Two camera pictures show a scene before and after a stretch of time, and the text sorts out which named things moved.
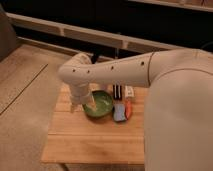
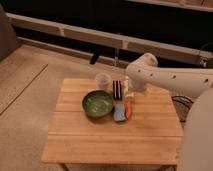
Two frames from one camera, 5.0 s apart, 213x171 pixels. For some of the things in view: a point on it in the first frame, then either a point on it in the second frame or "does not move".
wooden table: (80, 138) does not move
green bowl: (103, 102) does not move
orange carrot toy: (128, 109) does not move
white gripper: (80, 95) to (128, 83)
